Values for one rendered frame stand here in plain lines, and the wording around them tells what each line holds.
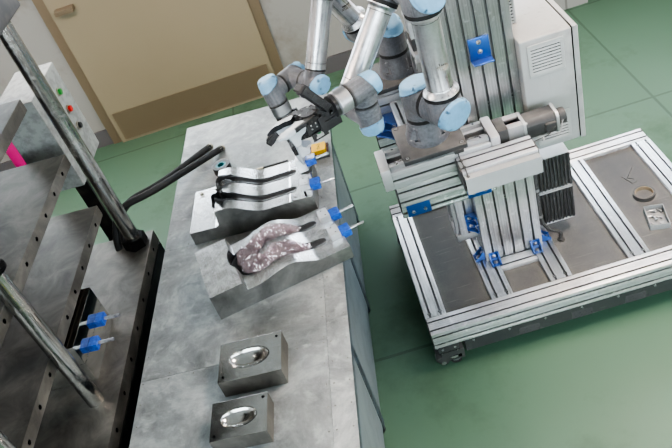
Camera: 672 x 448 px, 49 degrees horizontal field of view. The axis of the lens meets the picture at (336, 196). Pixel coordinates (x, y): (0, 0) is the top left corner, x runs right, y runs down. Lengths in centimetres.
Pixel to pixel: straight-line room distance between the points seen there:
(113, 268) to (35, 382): 78
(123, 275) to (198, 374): 69
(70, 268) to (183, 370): 56
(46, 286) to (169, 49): 275
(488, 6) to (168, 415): 166
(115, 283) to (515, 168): 155
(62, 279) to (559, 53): 187
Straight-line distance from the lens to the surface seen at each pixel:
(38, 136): 295
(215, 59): 516
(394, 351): 328
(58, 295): 263
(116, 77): 527
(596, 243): 327
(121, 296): 289
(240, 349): 234
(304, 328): 240
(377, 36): 226
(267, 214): 278
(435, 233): 342
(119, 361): 266
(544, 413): 301
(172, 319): 266
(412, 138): 253
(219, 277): 254
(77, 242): 281
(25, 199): 269
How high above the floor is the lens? 253
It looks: 38 degrees down
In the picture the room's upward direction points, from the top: 20 degrees counter-clockwise
